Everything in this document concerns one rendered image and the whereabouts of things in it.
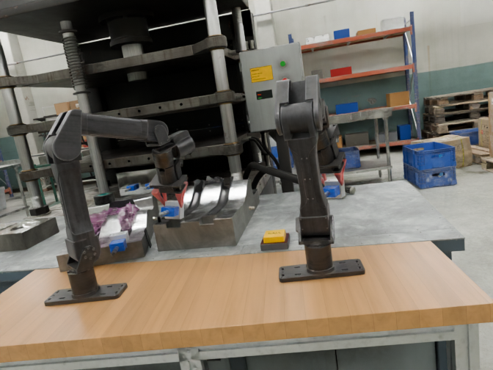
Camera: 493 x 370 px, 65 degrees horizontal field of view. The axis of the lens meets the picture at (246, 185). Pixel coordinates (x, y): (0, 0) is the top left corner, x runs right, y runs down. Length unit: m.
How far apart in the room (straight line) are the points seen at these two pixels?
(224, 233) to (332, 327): 0.52
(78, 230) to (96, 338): 0.27
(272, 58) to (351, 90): 5.92
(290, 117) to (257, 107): 1.19
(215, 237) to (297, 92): 0.55
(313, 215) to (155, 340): 0.43
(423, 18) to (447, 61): 0.86
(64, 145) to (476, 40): 7.81
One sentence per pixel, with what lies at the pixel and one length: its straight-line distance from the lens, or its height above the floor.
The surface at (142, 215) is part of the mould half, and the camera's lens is 1.44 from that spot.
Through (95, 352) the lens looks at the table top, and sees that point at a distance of 0.93.
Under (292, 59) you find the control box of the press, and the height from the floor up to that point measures 1.39.
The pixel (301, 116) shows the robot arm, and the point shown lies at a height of 1.18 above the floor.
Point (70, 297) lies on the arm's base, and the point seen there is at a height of 0.81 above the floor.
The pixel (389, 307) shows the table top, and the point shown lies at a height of 0.80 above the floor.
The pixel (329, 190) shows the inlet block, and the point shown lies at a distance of 1.18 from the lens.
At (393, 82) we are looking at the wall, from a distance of 7.96.
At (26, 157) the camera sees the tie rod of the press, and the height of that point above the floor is 1.11.
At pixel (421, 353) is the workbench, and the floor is 0.42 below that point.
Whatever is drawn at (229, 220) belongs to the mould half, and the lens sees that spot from 1.19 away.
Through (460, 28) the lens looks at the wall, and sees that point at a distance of 8.27.
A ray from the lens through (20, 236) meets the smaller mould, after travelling 1.74.
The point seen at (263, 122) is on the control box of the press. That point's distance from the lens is 2.00.
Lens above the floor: 1.22
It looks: 12 degrees down
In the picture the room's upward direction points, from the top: 9 degrees counter-clockwise
